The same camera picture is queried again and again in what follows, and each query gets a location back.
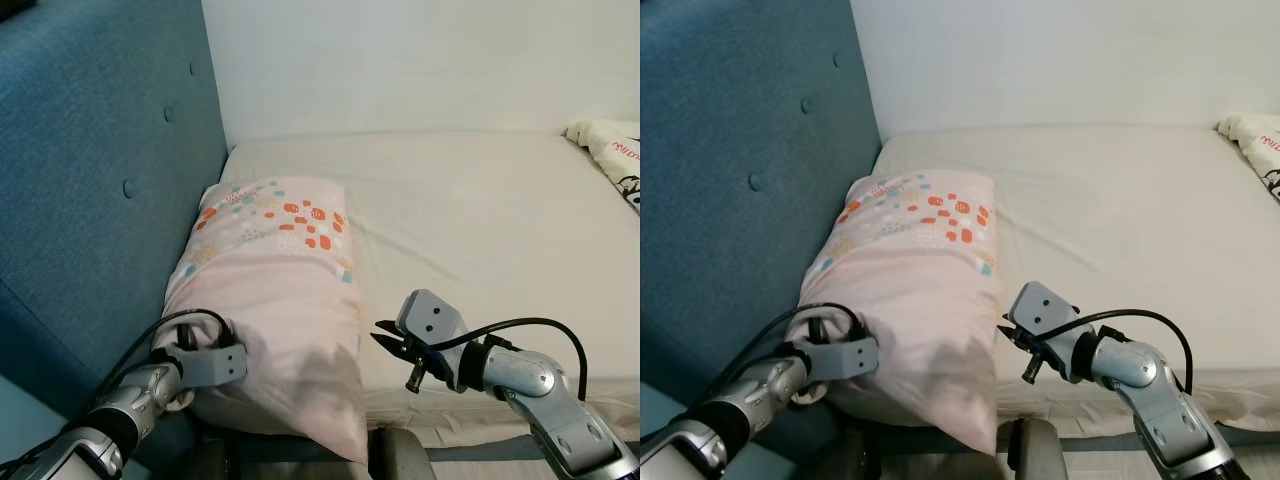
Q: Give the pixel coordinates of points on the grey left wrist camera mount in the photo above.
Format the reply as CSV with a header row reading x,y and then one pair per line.
x,y
850,357
215,365

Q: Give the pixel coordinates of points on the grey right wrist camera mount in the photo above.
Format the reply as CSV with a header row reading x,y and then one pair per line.
x,y
430,318
1040,310

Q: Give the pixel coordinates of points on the cream cartoon print blanket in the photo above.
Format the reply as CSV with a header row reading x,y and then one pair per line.
x,y
1255,140
615,150

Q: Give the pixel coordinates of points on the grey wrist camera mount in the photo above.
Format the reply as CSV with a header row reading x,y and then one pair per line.
x,y
215,365
430,318
1040,310
850,357

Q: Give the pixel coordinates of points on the teal upholstered headboard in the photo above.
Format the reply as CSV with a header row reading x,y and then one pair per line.
x,y
740,150
90,150

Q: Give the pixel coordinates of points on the pink floral pillow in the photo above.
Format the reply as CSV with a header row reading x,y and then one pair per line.
x,y
270,300
900,290

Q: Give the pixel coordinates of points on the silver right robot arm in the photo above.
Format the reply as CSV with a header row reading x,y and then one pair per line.
x,y
530,380
1150,370

